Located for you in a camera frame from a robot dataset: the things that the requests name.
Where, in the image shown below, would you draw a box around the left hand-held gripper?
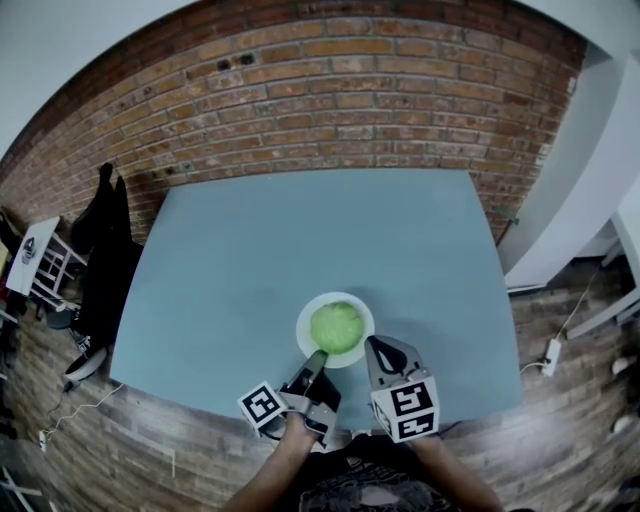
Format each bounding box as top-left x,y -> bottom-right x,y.
237,349 -> 343,451

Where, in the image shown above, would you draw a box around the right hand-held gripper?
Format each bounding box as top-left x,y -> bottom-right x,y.
363,335 -> 442,445

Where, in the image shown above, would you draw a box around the white round plate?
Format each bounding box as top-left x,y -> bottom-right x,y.
295,291 -> 376,370

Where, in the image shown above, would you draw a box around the green round object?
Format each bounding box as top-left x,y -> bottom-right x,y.
309,301 -> 365,354

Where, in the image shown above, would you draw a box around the person's left forearm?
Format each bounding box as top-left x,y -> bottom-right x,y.
219,413 -> 321,512

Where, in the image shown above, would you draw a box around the person's right forearm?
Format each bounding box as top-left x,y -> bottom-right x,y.
409,433 -> 504,512

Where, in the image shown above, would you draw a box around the person's black patterned shirt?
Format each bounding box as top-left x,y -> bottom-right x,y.
297,442 -> 451,512

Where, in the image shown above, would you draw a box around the white power strip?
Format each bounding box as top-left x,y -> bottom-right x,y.
542,338 -> 561,377

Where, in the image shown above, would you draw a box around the white round base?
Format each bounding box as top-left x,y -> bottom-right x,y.
64,347 -> 109,382

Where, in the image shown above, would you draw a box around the black hanging coat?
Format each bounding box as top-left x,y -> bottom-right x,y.
69,162 -> 146,351

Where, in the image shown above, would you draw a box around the small white side table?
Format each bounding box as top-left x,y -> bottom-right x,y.
4,215 -> 61,294

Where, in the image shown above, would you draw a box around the white crossed floor sticks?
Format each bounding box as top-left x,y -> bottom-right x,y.
0,467 -> 44,501

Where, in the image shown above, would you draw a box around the white power strip cable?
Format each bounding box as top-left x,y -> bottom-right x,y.
558,259 -> 602,342

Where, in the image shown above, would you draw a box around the thin white floor cable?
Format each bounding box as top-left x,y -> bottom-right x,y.
47,382 -> 126,436

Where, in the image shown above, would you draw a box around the white frame chair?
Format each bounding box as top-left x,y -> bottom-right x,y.
29,232 -> 89,311

